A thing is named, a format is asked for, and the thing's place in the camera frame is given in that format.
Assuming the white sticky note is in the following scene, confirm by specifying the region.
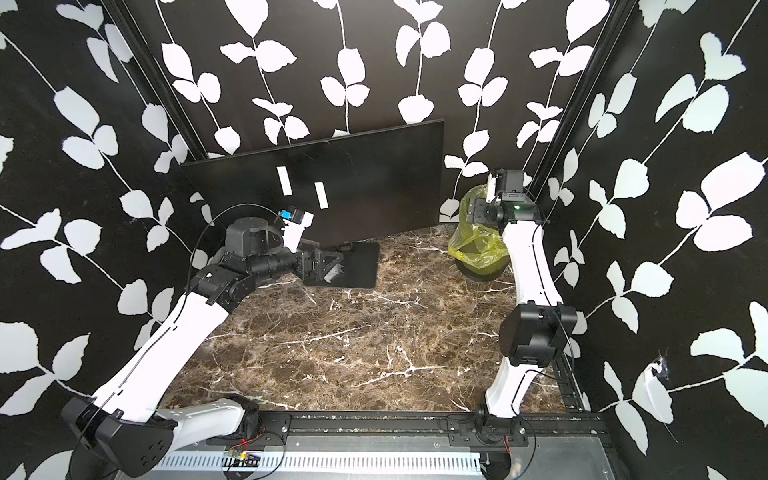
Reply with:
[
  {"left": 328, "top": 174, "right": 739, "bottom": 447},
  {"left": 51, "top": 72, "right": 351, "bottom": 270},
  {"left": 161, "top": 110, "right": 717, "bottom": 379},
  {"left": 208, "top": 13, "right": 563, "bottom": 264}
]
[
  {"left": 314, "top": 182, "right": 329, "bottom": 210},
  {"left": 276, "top": 166, "right": 293, "bottom": 196}
]

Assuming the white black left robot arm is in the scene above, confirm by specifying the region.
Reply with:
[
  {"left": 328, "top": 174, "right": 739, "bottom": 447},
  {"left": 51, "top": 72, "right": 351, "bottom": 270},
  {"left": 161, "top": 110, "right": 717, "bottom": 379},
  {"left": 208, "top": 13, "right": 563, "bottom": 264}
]
[{"left": 62, "top": 210, "right": 344, "bottom": 479}]

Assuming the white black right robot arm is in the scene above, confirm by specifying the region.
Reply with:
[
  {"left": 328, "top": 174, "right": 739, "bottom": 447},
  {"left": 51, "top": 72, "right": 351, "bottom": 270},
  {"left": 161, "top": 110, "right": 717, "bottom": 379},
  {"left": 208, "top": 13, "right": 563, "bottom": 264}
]
[{"left": 467, "top": 198, "right": 577, "bottom": 419}]

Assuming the black monitor stand base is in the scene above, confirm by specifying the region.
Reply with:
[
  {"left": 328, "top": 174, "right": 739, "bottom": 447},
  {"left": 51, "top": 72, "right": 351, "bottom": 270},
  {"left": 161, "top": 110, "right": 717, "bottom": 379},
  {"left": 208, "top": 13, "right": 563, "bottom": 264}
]
[{"left": 306, "top": 242, "right": 380, "bottom": 290}]

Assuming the black computer monitor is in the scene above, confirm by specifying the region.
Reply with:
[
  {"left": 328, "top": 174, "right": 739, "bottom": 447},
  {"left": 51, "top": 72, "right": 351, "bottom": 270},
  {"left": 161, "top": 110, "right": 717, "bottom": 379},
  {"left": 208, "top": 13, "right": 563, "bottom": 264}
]
[{"left": 182, "top": 120, "right": 444, "bottom": 247}]

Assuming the bin with yellow bag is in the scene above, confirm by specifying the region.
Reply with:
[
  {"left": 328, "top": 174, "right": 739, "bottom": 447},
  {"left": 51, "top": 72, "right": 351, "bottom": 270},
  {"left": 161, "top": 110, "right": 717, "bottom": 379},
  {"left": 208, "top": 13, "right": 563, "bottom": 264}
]
[{"left": 448, "top": 184, "right": 510, "bottom": 282}]

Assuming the small green circuit board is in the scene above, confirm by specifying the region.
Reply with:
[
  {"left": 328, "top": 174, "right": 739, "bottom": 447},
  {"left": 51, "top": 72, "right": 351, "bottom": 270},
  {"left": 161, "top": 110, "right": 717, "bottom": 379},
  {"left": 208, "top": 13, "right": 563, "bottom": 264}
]
[{"left": 222, "top": 450, "right": 262, "bottom": 472}]

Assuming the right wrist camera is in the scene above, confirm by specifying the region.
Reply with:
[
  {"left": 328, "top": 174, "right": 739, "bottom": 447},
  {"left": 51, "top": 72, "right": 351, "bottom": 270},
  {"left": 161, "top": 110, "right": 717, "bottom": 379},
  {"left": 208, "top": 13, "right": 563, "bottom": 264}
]
[{"left": 486, "top": 168, "right": 527, "bottom": 203}]

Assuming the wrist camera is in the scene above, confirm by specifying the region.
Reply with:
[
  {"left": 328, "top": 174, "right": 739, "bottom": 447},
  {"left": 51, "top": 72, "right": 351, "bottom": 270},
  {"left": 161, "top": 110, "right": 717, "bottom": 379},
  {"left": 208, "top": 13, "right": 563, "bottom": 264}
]
[
  {"left": 486, "top": 168, "right": 527, "bottom": 203},
  {"left": 278, "top": 207, "right": 314, "bottom": 253}
]

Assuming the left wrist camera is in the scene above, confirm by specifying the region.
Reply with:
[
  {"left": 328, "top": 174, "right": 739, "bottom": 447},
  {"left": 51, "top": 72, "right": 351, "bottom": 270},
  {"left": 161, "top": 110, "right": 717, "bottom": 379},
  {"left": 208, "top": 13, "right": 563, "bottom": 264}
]
[{"left": 278, "top": 207, "right": 314, "bottom": 253}]

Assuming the black mounting rail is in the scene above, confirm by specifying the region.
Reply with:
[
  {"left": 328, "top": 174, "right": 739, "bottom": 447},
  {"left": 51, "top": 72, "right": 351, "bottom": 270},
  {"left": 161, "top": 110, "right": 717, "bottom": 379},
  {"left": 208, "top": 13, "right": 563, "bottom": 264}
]
[{"left": 239, "top": 410, "right": 613, "bottom": 450}]

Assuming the white ventilated cable duct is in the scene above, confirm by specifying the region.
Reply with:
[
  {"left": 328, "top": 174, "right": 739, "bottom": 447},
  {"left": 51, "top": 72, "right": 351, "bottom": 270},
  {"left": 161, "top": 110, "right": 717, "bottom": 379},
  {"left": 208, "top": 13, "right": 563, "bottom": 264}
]
[{"left": 152, "top": 451, "right": 482, "bottom": 477}]

